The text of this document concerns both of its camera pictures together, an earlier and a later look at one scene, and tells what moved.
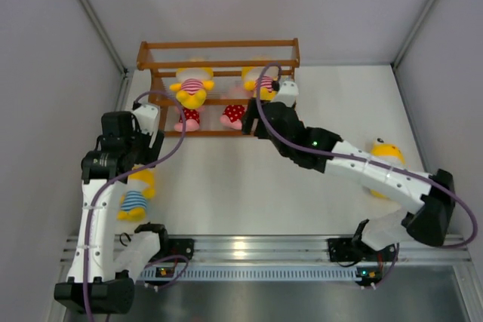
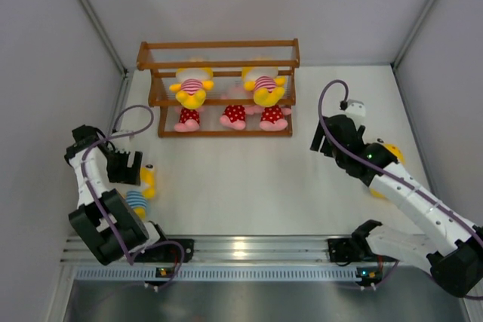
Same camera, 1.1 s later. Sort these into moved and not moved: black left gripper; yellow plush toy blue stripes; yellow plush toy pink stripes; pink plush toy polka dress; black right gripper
Moved: black left gripper; black right gripper
Not moved: yellow plush toy blue stripes; yellow plush toy pink stripes; pink plush toy polka dress
